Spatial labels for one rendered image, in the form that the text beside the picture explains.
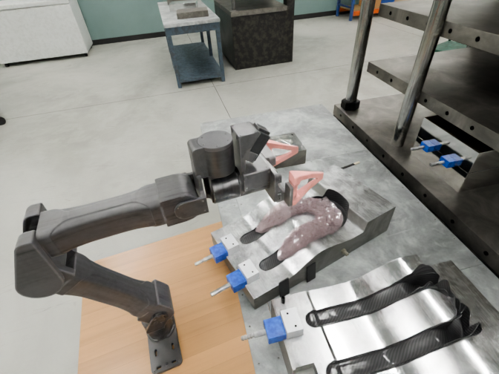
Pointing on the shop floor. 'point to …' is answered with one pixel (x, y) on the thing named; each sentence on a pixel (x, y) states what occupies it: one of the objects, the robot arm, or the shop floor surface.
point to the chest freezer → (41, 30)
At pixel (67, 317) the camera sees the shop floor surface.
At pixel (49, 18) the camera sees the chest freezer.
